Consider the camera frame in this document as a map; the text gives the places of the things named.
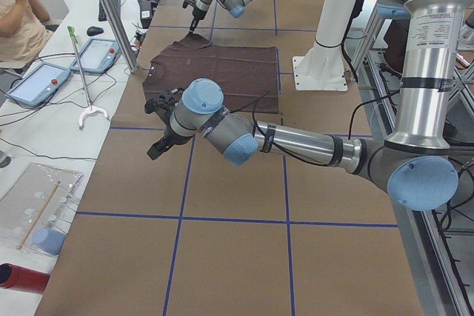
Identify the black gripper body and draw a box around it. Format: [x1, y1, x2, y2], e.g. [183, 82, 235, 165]
[162, 123, 195, 147]
[190, 10, 204, 28]

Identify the dark brown t-shirt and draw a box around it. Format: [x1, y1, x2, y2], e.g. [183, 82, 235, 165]
[143, 34, 279, 114]

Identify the black keyboard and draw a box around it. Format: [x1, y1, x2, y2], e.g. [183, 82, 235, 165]
[98, 0, 122, 22]

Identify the brown paper table cover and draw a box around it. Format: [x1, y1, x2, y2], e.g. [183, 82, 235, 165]
[35, 0, 425, 316]

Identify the far teach pendant tablet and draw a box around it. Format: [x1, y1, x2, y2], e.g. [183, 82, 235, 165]
[78, 38, 120, 74]

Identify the teach pendant tablet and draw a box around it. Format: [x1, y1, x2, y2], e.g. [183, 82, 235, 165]
[6, 63, 71, 107]
[78, 38, 120, 74]

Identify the black computer mouse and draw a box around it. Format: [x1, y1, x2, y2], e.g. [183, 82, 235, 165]
[87, 26, 104, 37]

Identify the near teach pendant tablet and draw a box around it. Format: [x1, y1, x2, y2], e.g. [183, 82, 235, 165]
[6, 63, 71, 107]

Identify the blue plastic cup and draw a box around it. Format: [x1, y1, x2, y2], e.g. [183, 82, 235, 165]
[33, 228, 66, 256]

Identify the seated person in beige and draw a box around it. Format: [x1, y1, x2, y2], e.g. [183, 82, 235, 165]
[1, 0, 53, 64]

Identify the red cylinder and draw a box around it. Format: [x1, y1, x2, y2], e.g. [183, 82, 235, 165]
[1, 263, 50, 295]

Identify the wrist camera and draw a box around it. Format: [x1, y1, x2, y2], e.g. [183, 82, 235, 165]
[144, 87, 184, 114]
[182, 0, 196, 9]

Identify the aluminium frame post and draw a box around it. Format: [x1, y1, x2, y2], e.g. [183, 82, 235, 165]
[99, 0, 138, 73]

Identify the white pedestal base plate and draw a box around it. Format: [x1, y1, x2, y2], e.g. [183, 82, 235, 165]
[292, 56, 348, 92]

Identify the white central pedestal column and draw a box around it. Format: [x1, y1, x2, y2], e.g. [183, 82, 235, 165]
[313, 0, 375, 49]

